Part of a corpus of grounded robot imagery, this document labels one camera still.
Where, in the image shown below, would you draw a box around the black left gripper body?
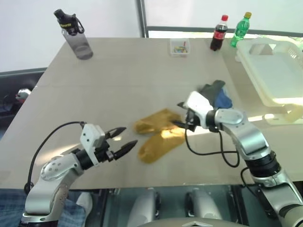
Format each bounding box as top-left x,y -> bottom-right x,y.
94,139 -> 116,164

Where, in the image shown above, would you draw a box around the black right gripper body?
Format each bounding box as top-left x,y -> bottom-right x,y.
185,108 -> 201,133

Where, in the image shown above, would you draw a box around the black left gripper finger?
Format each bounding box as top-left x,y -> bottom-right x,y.
113,140 -> 139,160
105,127 -> 127,140

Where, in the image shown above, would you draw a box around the yellow sock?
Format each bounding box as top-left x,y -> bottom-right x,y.
138,128 -> 186,165
134,108 -> 184,135

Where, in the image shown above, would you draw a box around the dark grey sock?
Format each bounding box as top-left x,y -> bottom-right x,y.
197,79 -> 226,107

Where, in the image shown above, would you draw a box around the blue sock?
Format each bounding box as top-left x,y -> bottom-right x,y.
214,87 -> 234,109

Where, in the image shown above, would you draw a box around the white plastic basket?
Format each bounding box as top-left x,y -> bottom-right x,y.
235,37 -> 303,125

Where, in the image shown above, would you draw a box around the white shoe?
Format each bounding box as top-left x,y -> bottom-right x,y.
75,192 -> 93,215

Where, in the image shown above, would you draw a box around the small clear box coloured bits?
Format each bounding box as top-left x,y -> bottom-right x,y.
169,38 -> 191,58

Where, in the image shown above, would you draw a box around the silver robot leg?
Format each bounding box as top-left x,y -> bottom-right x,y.
185,188 -> 223,227
127,188 -> 160,227

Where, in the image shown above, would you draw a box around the cola bottle red cap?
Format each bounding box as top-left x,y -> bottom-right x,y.
210,14 -> 229,52

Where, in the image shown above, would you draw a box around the green soda bottle yellow cap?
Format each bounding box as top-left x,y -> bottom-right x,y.
230,11 -> 252,48

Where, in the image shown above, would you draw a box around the grey robot torso front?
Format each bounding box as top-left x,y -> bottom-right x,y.
141,217 -> 240,227

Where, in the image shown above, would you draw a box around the clear sports bottle black lid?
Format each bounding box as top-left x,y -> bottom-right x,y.
53,9 -> 94,61

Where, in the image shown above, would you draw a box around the small grey red object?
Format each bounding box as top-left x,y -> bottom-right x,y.
15,87 -> 33,100

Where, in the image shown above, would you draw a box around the dark furniture beside table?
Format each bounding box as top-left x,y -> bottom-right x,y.
0,67 -> 48,140

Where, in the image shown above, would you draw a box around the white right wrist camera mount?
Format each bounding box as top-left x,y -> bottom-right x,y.
183,91 -> 215,130

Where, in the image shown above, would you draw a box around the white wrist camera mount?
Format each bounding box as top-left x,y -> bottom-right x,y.
80,123 -> 106,166
183,91 -> 215,130

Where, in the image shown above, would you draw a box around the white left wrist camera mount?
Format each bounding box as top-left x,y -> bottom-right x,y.
80,123 -> 106,166

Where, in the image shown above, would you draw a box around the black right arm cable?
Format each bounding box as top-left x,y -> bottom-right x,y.
184,127 -> 260,198

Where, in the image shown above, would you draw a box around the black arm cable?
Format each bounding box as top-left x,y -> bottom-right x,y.
184,127 -> 260,198
23,121 -> 87,193

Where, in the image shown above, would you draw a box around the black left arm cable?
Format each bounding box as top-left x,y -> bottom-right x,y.
23,121 -> 87,193

